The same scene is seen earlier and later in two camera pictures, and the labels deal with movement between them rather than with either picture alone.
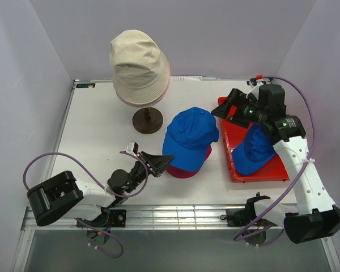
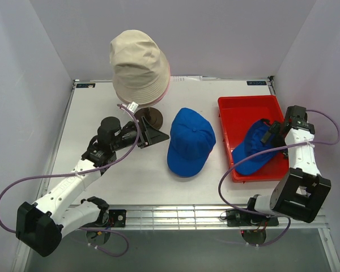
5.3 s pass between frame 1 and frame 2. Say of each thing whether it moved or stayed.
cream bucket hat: stayed
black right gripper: moved
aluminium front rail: stayed
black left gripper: moved
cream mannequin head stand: stayed
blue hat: moved
